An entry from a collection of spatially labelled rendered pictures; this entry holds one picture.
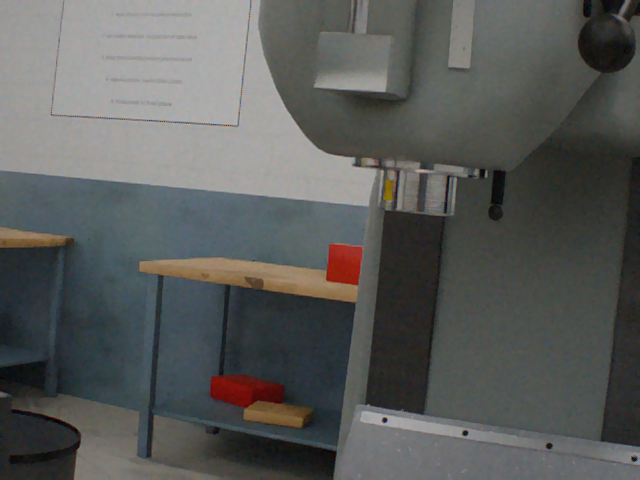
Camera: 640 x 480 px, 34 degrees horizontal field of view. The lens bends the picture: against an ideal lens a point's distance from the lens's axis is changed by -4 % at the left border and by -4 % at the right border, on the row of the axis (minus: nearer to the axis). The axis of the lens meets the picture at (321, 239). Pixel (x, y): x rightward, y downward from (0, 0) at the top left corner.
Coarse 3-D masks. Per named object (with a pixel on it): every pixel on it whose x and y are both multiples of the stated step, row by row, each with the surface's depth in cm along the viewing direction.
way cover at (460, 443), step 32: (352, 416) 107; (384, 416) 106; (416, 416) 105; (352, 448) 106; (384, 448) 105; (416, 448) 104; (448, 448) 103; (480, 448) 102; (512, 448) 101; (544, 448) 99; (576, 448) 98; (608, 448) 98
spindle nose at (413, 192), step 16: (384, 176) 66; (400, 176) 65; (416, 176) 64; (432, 176) 64; (448, 176) 65; (400, 192) 65; (416, 192) 64; (432, 192) 64; (448, 192) 65; (384, 208) 66; (400, 208) 65; (416, 208) 64; (432, 208) 64; (448, 208) 65
